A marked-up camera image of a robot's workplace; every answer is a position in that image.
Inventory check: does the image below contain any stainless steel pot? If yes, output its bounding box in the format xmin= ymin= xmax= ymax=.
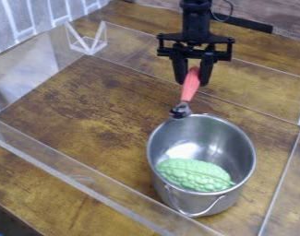
xmin=148 ymin=114 xmax=257 ymax=218

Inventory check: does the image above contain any clear acrylic enclosure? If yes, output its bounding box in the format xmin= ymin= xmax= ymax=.
xmin=0 ymin=21 xmax=300 ymax=236

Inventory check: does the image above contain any green bitter gourd toy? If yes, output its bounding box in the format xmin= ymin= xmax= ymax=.
xmin=156 ymin=159 xmax=235 ymax=192

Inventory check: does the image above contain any black strip on wall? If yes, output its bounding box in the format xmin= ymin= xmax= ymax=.
xmin=211 ymin=11 xmax=273 ymax=34

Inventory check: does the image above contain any pink handled metal spoon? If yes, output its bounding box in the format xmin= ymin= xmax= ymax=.
xmin=169 ymin=66 xmax=200 ymax=119

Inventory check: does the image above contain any black cable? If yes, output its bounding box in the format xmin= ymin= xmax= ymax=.
xmin=208 ymin=0 xmax=236 ymax=24

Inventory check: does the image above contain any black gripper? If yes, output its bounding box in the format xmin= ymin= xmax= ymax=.
xmin=157 ymin=0 xmax=235 ymax=87

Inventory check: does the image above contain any clear acrylic triangle bracket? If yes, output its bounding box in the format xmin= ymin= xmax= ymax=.
xmin=65 ymin=22 xmax=108 ymax=55

